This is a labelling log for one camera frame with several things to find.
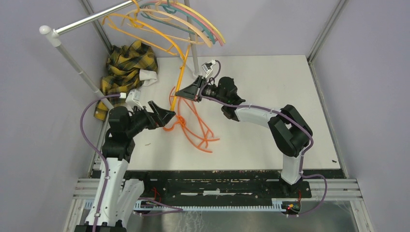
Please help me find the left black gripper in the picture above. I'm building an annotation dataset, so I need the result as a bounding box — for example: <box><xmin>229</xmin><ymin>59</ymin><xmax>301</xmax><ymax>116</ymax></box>
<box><xmin>126</xmin><ymin>100</ymin><xmax>175</xmax><ymax>137</ymax></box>

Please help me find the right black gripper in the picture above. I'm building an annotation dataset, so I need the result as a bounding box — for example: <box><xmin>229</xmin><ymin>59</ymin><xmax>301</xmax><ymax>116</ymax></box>
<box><xmin>176</xmin><ymin>75</ymin><xmax>226</xmax><ymax>105</ymax></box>

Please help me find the orange plastic hanger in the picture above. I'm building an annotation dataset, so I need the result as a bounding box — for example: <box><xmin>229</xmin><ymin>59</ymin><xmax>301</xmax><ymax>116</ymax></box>
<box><xmin>163</xmin><ymin>87</ymin><xmax>220</xmax><ymax>153</ymax></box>

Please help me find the amber plastic hanger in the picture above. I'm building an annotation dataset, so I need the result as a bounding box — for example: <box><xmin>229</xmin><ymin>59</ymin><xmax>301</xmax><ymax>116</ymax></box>
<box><xmin>102</xmin><ymin>0</ymin><xmax>187</xmax><ymax>60</ymax></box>
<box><xmin>170</xmin><ymin>44</ymin><xmax>191</xmax><ymax>111</ymax></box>

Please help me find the pink wire hanger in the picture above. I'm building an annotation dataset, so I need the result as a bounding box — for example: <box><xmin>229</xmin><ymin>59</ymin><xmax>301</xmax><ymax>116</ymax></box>
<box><xmin>150</xmin><ymin>1</ymin><xmax>224</xmax><ymax>46</ymax></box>

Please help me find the yellow plastic hanger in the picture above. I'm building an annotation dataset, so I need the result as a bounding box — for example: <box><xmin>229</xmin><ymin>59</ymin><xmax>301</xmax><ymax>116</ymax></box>
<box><xmin>155</xmin><ymin>0</ymin><xmax>226</xmax><ymax>46</ymax></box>

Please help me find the teal wire hanger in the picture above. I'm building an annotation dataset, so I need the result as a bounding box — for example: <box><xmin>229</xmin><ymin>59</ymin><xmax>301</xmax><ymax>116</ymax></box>
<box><xmin>139</xmin><ymin>3</ymin><xmax>216</xmax><ymax>45</ymax></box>

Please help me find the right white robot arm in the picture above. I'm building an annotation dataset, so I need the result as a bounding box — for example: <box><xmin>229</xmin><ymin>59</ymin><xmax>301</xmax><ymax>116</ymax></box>
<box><xmin>175</xmin><ymin>76</ymin><xmax>313</xmax><ymax>197</ymax></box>

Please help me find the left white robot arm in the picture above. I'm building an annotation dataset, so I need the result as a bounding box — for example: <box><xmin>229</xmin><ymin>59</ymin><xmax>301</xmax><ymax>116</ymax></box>
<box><xmin>74</xmin><ymin>101</ymin><xmax>176</xmax><ymax>232</ymax></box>

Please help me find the yellow plaid cloth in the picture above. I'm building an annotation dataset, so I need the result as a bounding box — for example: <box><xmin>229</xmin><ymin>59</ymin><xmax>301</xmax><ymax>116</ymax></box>
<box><xmin>93</xmin><ymin>40</ymin><xmax>159</xmax><ymax>121</ymax></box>

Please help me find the white clothes rack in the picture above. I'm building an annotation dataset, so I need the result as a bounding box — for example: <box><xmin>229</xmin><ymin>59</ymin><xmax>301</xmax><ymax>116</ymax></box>
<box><xmin>39</xmin><ymin>0</ymin><xmax>219</xmax><ymax>124</ymax></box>

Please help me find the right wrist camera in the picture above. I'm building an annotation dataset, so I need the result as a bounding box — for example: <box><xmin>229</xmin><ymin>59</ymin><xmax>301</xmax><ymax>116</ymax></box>
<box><xmin>201</xmin><ymin>59</ymin><xmax>217</xmax><ymax>78</ymax></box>

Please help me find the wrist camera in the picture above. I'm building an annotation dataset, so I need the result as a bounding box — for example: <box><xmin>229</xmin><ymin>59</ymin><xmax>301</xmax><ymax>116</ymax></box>
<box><xmin>201</xmin><ymin>59</ymin><xmax>217</xmax><ymax>78</ymax></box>
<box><xmin>119</xmin><ymin>89</ymin><xmax>143</xmax><ymax>110</ymax></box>

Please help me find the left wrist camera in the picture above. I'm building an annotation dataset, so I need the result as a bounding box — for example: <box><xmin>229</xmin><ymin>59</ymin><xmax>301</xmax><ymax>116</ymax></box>
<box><xmin>119</xmin><ymin>89</ymin><xmax>143</xmax><ymax>110</ymax></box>

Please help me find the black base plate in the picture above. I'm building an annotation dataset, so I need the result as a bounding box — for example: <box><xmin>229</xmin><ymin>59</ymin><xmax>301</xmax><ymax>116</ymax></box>
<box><xmin>124</xmin><ymin>169</ymin><xmax>344</xmax><ymax>206</ymax></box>

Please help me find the white cable duct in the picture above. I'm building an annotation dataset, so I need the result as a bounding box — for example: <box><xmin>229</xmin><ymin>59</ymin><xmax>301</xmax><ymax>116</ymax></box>
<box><xmin>132</xmin><ymin>198</ymin><xmax>302</xmax><ymax>212</ymax></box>

